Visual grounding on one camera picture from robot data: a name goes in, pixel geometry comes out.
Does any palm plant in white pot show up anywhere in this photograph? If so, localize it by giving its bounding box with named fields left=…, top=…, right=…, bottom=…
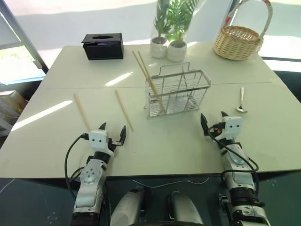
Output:
left=165, top=0, right=201, bottom=63

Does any small plant in white pot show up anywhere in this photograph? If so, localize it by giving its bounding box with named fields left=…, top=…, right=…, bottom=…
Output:
left=150, top=0, right=173, bottom=59

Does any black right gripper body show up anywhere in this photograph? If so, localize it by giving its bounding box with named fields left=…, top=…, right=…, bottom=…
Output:
left=206, top=121, right=226, bottom=139

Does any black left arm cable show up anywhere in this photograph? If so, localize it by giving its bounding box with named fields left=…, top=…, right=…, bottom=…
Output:
left=64, top=133, right=90, bottom=196

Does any yellow and grey box clutter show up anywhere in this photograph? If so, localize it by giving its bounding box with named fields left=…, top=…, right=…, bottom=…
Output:
left=0, top=90, right=29, bottom=133

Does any black tissue box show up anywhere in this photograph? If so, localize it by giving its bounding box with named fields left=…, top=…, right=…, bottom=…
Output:
left=81, top=32, right=125, bottom=61

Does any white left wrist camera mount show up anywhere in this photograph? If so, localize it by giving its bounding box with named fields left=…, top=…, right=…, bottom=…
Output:
left=88, top=129, right=115, bottom=156

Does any wooden chopstick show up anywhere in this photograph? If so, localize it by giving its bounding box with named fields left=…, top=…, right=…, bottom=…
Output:
left=137, top=50, right=167, bottom=114
left=114, top=90, right=135, bottom=132
left=132, top=50, right=164, bottom=112
left=73, top=92, right=92, bottom=132

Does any small metal spoon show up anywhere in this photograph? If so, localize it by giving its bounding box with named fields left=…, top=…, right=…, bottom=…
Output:
left=236, top=87, right=248, bottom=113

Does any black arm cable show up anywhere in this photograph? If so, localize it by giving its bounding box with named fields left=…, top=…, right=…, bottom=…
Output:
left=64, top=133, right=90, bottom=196
left=207, top=126, right=260, bottom=203

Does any silver rounded robot leg cover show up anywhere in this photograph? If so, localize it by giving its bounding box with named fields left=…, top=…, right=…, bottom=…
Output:
left=110, top=188, right=146, bottom=226
left=168, top=191, right=204, bottom=226

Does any metal wire cutlery rack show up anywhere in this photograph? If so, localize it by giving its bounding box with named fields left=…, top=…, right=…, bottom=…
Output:
left=143, top=61, right=212, bottom=120

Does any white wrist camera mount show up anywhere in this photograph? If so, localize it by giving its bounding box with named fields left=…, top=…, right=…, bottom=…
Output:
left=222, top=116, right=244, bottom=139
left=88, top=129, right=115, bottom=156

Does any thin white string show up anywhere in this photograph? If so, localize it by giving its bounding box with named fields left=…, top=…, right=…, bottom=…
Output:
left=131, top=177, right=210, bottom=189

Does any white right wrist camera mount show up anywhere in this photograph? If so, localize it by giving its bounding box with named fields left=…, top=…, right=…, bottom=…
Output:
left=222, top=116, right=244, bottom=139

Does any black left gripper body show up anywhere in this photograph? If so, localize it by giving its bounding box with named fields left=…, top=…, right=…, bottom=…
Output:
left=107, top=136, right=124, bottom=151

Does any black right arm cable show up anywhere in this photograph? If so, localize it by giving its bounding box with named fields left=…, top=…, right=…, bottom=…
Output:
left=207, top=126, right=260, bottom=203

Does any wicker basket with handle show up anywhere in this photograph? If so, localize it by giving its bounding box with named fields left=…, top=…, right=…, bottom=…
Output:
left=213, top=0, right=274, bottom=61

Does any dark window frame post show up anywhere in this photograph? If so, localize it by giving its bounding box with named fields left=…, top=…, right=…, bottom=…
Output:
left=0, top=0, right=49, bottom=71

